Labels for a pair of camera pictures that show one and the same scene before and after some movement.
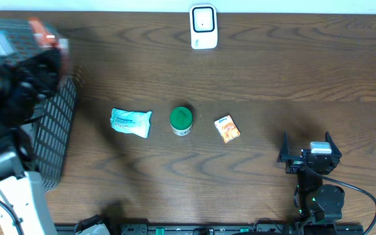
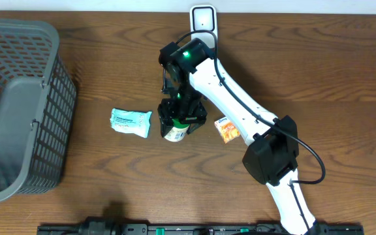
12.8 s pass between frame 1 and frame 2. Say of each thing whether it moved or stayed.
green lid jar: moved
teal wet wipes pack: stayed
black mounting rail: stayed
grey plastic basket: stayed
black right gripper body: moved
